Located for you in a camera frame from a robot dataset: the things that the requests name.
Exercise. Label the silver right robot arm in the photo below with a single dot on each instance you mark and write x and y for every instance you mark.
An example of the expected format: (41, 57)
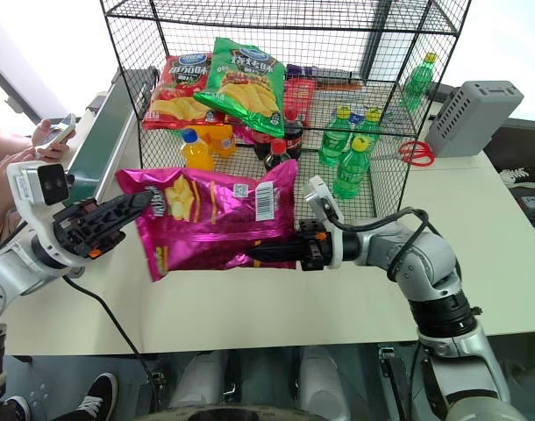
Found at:
(430, 263)

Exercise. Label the red potato chip bag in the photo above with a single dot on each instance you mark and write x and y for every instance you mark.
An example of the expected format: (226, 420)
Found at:
(180, 92)

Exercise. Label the red snack packet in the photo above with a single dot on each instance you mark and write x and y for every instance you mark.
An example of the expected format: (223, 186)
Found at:
(298, 98)

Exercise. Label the magenta potato chip bag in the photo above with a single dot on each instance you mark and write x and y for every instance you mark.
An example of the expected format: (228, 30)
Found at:
(215, 219)

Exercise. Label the orange juice bottle blue cap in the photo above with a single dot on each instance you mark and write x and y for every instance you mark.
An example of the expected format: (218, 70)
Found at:
(197, 153)

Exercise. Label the black white sneaker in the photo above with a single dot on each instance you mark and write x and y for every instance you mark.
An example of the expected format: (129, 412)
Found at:
(90, 401)
(519, 175)
(13, 410)

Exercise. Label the green conveyor belt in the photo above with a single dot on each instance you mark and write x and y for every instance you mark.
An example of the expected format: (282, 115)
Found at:
(105, 131)

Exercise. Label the person's hand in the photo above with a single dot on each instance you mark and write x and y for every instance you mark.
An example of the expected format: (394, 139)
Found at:
(44, 136)

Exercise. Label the green potato chip bag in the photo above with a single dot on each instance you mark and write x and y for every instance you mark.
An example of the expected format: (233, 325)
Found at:
(245, 83)

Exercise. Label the cola bottle red cap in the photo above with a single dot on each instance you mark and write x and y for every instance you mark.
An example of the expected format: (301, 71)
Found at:
(263, 144)
(277, 155)
(293, 133)

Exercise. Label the purple snack packet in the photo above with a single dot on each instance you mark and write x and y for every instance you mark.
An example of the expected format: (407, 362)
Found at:
(302, 71)

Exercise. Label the silver smartphone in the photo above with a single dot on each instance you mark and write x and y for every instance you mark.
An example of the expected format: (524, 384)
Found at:
(59, 129)

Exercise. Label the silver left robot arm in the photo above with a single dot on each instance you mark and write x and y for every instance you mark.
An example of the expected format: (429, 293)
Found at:
(13, 272)

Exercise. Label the person's forearm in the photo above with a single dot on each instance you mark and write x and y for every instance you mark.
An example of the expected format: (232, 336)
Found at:
(4, 184)

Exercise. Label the green soda bottle yellow cap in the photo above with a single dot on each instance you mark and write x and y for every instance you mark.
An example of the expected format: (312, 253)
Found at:
(418, 81)
(351, 171)
(334, 140)
(373, 127)

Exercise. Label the white robot leg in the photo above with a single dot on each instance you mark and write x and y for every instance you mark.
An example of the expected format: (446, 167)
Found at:
(201, 377)
(324, 381)

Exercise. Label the grey vented plastic box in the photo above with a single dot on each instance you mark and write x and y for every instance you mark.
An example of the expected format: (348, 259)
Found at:
(469, 118)

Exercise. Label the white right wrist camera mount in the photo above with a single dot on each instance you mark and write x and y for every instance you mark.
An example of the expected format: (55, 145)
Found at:
(322, 193)

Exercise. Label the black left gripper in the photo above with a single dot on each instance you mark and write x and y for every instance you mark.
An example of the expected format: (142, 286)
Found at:
(85, 230)

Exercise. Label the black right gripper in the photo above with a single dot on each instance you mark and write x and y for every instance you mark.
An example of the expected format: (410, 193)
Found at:
(312, 250)

